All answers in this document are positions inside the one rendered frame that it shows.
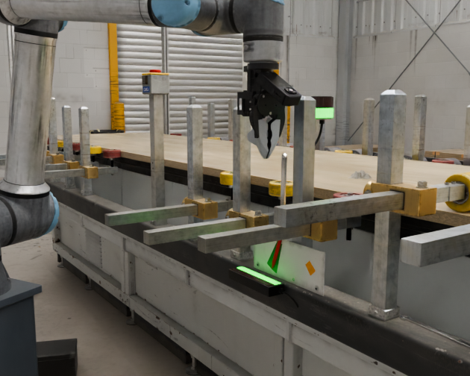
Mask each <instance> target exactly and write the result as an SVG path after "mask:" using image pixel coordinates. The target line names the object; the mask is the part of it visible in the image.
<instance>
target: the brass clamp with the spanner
mask: <svg viewBox="0 0 470 376"><path fill-rule="evenodd" d="M337 223H338V219H336V220H331V221H326V222H318V223H313V224H310V235H307V236H303V237H306V238H308V239H313V240H315V241H318V242H326V241H330V240H334V239H337Z"/></svg>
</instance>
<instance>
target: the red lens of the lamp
mask: <svg viewBox="0 0 470 376"><path fill-rule="evenodd" d="M312 98H314V99H315V100H316V107H333V98H334V97H312Z"/></svg>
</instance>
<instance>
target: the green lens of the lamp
mask: <svg viewBox="0 0 470 376"><path fill-rule="evenodd" d="M316 118H333V108H316Z"/></svg>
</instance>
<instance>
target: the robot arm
mask: <svg viewBox="0 0 470 376"><path fill-rule="evenodd" d="M284 5H285V4H284V2H283V0H0V22H1V23H3V24H6V25H12V26H14V34H15V36H14V47H13V68H12V78H11V89H10V109H9V120H8V131H7V151H6V162H5V173H4V178H3V179H2V180H1V181H0V295H3V294H5V293H6V292H8V291H9V290H10V289H11V280H10V276H9V274H8V273H7V270H6V268H5V267H4V264H3V262H2V259H1V248H3V247H5V246H9V245H13V244H17V243H19V242H24V241H27V240H30V239H36V238H39V237H41V236H43V235H46V234H48V233H49V232H51V231H52V230H53V229H54V227H55V226H56V224H57V222H58V217H59V205H58V203H57V199H56V198H55V197H54V196H53V194H52V193H51V192H50V187H49V185H48V184H47V183H46V182H45V181H44V175H45V167H46V151H47V142H48V126H49V117H50V109H51V92H52V84H53V75H54V59H55V50H56V42H57V36H58V32H60V31H62V30H63V29H64V27H65V26H66V25H67V22H68V21H74V22H102V23H116V24H131V25H155V26H157V27H165V28H184V29H188V30H191V31H192V32H193V33H194V34H196V35H198V36H203V37H210V36H213V35H224V34H243V61H244V62H246V63H247V66H244V67H243V72H247V90H243V92H237V115H242V116H249V120H250V123H251V126H252V130H251V131H249V132H248V134H247V138H248V141H249V142H251V143H253V144H254V145H256V146H257V148H258V151H259V152H260V154H261V156H262V157H263V159H268V158H269V157H270V155H271V154H272V152H273V150H274V149H275V146H276V145H277V143H278V139H279V137H280V136H281V133H282V130H283V127H284V123H285V106H288V107H290V106H298V104H299V102H300V100H301V96H302V95H301V94H300V93H299V92H298V91H297V90H295V89H294V88H293V87H291V86H290V85H289V84H288V83H287V82H285V80H284V79H282V78H281V77H280V76H279V75H278V74H277V73H275V72H272V70H279V63H281V62H283V6H284ZM240 98H241V99H242V109H241V110H240V109H239V99H240ZM268 115H269V116H270V117H271V118H268V119H267V120H266V122H265V121H264V120H263V119H265V118H266V116H268Z"/></svg>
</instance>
